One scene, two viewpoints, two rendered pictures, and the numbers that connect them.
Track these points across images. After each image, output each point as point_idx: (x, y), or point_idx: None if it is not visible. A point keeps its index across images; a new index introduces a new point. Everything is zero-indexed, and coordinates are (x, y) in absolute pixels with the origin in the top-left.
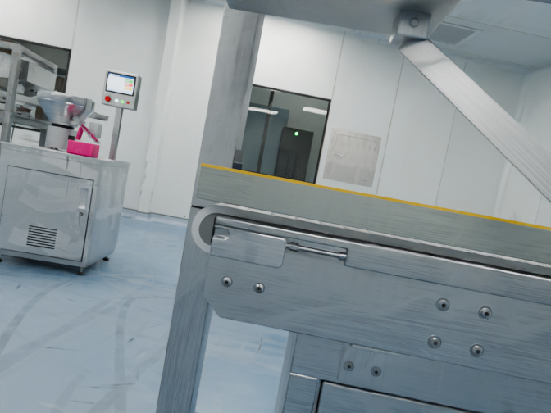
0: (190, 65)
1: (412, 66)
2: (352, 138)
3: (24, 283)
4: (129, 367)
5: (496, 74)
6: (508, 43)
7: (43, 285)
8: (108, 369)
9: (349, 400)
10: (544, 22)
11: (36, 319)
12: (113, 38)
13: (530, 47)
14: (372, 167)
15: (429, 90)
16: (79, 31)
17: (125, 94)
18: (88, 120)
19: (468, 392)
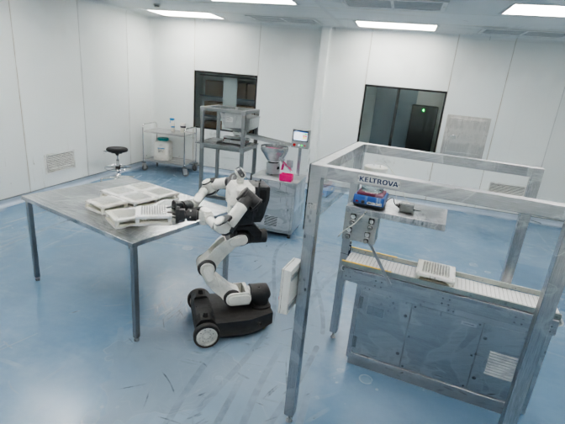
0: (336, 76)
1: (521, 55)
2: (465, 121)
3: (267, 244)
4: (319, 283)
5: None
6: None
7: (276, 245)
8: (312, 283)
9: (366, 293)
10: None
11: (280, 262)
12: (283, 65)
13: None
14: (482, 144)
15: (538, 75)
16: (261, 62)
17: (303, 141)
18: (271, 123)
19: (383, 293)
